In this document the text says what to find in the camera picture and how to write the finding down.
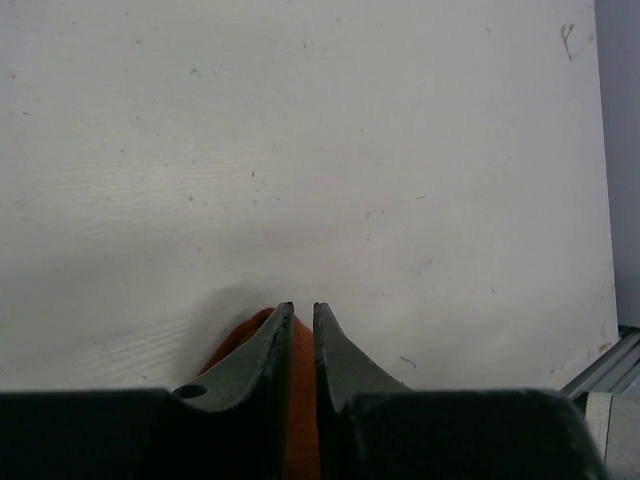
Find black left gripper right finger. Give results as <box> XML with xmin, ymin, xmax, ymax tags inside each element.
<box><xmin>313</xmin><ymin>303</ymin><xmax>608</xmax><ymax>479</ymax></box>

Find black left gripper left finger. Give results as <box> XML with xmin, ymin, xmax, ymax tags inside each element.
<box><xmin>1</xmin><ymin>302</ymin><xmax>294</xmax><ymax>479</ymax></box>

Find brown rust towel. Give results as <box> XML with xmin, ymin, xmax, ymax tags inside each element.
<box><xmin>199</xmin><ymin>307</ymin><xmax>321</xmax><ymax>479</ymax></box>

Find aluminium front rail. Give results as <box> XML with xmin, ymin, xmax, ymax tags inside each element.
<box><xmin>562</xmin><ymin>327</ymin><xmax>639</xmax><ymax>400</ymax></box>

